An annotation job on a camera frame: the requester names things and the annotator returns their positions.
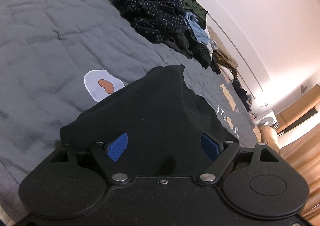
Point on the small navy dotted garment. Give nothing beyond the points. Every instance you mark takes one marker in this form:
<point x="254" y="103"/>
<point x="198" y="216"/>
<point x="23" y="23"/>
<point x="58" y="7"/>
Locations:
<point x="202" y="55"/>

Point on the small black garment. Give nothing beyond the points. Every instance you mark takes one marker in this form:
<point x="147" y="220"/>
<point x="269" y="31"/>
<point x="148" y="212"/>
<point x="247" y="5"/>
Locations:
<point x="215" y="66"/>

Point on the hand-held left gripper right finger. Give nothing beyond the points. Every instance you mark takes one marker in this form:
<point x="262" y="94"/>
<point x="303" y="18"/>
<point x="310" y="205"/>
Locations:
<point x="210" y="147"/>

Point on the butterfly wall decal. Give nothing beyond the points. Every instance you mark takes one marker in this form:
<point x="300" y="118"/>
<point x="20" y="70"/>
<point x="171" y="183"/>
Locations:
<point x="303" y="88"/>

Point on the rolled bamboo mat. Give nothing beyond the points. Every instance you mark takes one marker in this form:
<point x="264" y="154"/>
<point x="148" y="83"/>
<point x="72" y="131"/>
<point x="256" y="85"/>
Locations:
<point x="300" y="108"/>

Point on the light blue garment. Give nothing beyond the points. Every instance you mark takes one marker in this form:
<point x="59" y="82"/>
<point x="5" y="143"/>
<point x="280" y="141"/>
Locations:
<point x="196" y="28"/>

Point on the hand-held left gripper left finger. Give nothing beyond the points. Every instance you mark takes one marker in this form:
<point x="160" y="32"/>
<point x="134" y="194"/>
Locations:
<point x="117" y="147"/>

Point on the dark green garment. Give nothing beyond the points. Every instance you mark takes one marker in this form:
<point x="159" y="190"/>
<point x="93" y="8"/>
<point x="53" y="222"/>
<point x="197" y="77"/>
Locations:
<point x="196" y="10"/>

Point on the khaki folded garment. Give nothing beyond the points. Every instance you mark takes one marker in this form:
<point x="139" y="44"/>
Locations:
<point x="226" y="61"/>

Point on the white box fan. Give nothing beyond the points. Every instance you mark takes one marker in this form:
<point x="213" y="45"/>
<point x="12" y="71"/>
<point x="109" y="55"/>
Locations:
<point x="266" y="120"/>

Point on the grey quilted bedspread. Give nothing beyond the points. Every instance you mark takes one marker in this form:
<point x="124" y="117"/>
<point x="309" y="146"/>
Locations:
<point x="50" y="41"/>

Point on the white headboard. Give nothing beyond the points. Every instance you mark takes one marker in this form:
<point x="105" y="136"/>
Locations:
<point x="237" y="51"/>

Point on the charcoal thin garment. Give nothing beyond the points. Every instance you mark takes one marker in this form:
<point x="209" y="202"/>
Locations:
<point x="178" y="43"/>

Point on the navy dotted jacket orange lining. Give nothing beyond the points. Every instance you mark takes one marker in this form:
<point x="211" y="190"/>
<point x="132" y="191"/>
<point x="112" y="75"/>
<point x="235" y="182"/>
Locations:
<point x="150" y="9"/>

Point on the beige wicker pillow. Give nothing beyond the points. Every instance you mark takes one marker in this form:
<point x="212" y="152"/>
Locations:
<point x="270" y="140"/>

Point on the black sweatshirt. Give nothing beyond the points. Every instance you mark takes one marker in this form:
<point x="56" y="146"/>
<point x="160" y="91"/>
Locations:
<point x="155" y="106"/>

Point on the crumpled black garment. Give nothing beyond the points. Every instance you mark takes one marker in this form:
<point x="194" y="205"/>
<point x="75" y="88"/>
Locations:
<point x="242" y="93"/>

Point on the white grey garment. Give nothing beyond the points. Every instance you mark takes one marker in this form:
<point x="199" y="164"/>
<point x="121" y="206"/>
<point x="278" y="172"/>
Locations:
<point x="212" y="40"/>

